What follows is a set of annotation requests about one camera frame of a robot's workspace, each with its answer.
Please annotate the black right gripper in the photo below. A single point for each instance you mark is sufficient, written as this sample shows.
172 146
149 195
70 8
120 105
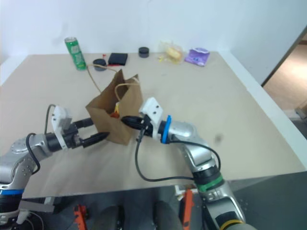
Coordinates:
147 128

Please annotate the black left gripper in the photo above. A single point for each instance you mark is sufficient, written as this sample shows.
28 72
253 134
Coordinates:
72 139

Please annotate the yellow white plush toy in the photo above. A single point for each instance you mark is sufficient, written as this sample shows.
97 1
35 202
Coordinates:
117 107

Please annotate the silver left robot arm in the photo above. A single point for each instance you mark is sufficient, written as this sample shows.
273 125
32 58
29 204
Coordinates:
21 155

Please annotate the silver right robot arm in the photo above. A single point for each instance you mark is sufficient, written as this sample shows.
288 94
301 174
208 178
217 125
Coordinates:
201 155

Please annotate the bread in clear plastic bag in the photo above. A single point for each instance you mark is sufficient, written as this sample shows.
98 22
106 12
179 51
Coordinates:
173 53

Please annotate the black flat box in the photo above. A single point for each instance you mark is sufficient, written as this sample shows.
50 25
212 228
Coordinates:
118 59

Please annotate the black round container grey base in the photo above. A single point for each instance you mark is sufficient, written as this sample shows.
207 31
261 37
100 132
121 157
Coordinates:
99 64
143 52

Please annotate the small yellow wrapper scraps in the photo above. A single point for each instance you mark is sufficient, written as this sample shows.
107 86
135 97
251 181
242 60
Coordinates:
161 58

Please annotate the green drink can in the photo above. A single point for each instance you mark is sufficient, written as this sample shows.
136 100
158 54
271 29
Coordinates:
76 54

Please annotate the orange clamp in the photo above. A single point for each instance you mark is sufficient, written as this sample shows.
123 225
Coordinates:
80 216
188 206

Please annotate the purple snack packet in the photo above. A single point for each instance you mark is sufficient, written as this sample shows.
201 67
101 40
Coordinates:
197 57

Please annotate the grey metal table beam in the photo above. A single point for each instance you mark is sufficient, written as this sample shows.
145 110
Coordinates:
36 206

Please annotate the white plastic device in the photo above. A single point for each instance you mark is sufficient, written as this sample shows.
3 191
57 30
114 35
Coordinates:
12 216

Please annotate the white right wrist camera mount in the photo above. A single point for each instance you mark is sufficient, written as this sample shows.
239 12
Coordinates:
153 111

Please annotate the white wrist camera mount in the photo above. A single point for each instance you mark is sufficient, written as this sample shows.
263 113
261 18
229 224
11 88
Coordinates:
60 117
153 111

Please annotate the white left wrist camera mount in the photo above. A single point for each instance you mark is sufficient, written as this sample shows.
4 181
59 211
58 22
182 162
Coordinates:
60 117

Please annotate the white table bracket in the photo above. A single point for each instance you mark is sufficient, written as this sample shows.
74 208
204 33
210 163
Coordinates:
180 191

